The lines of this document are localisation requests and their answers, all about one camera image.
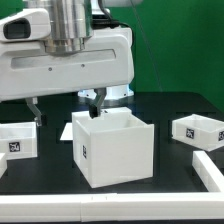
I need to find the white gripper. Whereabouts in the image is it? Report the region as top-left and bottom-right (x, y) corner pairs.
(0, 8), (134, 126)

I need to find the large white drawer cabinet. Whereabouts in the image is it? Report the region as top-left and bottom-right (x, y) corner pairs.
(72, 107), (154, 188)

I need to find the white drawer box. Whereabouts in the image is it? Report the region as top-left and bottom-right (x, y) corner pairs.
(0, 122), (38, 160)
(172, 114), (224, 152)

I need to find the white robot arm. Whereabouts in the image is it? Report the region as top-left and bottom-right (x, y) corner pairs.
(0, 0), (142, 122)

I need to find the white marker sheet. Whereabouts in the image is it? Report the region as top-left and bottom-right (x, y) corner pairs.
(60, 122), (73, 141)

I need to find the white left rail piece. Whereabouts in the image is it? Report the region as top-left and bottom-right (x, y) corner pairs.
(0, 153), (7, 178)

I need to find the white front rail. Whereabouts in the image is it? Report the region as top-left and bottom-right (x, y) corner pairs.
(0, 193), (224, 223)

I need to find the white right rail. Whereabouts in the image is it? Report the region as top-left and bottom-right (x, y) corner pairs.
(192, 151), (224, 193)

